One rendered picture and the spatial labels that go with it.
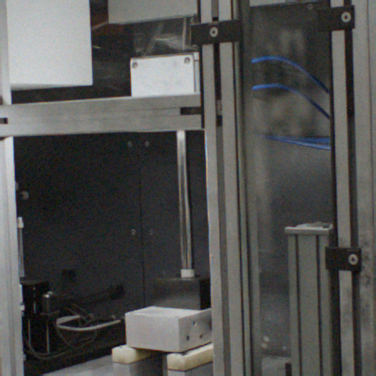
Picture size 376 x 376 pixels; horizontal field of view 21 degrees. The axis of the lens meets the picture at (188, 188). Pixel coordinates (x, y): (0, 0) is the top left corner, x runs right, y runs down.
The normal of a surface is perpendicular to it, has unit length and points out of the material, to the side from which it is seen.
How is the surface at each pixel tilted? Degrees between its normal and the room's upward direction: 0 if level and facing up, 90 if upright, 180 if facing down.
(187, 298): 90
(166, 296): 90
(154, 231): 90
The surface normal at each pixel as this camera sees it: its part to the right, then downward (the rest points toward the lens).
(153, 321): -0.58, 0.07
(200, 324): 0.81, 0.00
